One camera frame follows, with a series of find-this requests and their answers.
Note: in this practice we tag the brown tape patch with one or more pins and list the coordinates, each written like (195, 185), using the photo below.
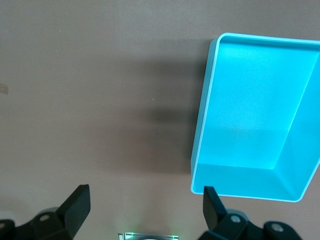
(3, 89)

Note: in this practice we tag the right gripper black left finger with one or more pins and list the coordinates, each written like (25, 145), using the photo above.
(72, 215)

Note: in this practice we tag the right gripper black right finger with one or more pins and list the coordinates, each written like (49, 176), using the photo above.
(215, 220)

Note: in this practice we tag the turquoise plastic bin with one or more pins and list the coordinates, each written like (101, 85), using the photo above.
(250, 112)

